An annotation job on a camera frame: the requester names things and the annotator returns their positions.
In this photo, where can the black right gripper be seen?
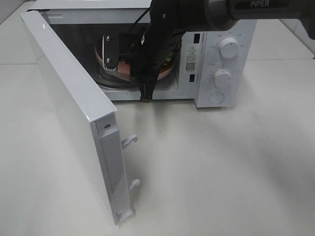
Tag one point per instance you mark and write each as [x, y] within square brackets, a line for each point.
[146, 61]

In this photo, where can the pink round plate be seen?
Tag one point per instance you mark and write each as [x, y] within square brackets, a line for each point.
[123, 70]

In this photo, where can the white microwave door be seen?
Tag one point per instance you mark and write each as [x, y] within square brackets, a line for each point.
[87, 115]

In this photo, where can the round white door button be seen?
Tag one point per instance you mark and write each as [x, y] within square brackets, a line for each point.
[216, 98]

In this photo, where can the white timer knob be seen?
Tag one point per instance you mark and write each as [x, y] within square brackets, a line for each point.
[222, 78]

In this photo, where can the burger with lettuce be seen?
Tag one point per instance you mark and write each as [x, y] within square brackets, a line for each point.
[169, 60]

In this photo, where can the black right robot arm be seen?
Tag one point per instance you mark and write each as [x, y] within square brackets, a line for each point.
[170, 19]

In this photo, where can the glass microwave turntable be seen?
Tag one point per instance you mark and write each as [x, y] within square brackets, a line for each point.
[110, 81]

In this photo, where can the white microwave oven body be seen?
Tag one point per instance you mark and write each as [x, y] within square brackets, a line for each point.
[81, 23]

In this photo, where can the upper white power knob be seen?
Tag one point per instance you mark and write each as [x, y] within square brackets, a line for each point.
[229, 47]

